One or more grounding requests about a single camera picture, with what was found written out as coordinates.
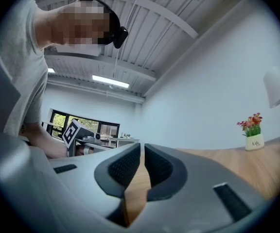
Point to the white shade table lamp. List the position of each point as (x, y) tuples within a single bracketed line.
[(277, 88)]

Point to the white background table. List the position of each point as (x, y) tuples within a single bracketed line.
[(123, 141)]

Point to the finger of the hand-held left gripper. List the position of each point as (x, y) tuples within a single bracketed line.
[(101, 147)]

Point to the person's left forearm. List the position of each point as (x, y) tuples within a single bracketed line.
[(50, 144)]

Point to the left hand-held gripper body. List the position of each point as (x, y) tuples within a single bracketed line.
[(72, 133)]

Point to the black head camera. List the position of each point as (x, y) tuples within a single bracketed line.
[(121, 37)]

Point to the person's head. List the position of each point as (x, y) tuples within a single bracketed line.
[(76, 25)]

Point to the red flowers in white pot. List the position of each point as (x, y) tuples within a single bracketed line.
[(251, 135)]

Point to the black framed window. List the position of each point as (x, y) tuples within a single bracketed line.
[(86, 124)]

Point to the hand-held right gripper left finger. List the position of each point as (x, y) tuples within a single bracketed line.
[(91, 176)]

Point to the long ceiling light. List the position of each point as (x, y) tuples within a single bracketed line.
[(51, 70), (110, 81)]

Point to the person's grey shirt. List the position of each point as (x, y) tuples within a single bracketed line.
[(23, 62)]

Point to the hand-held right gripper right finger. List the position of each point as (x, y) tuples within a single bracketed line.
[(203, 186)]

